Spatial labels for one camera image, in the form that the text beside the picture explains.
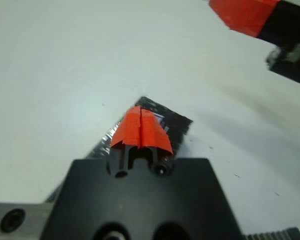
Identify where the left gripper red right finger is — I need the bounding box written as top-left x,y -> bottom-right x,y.
139,108 -> 175,179

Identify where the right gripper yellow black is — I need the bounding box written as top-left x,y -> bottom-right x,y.
208,0 -> 300,83

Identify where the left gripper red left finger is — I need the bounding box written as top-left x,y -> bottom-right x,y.
106,105 -> 142,178

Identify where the black glossy box lid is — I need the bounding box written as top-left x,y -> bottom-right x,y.
43,96 -> 194,204

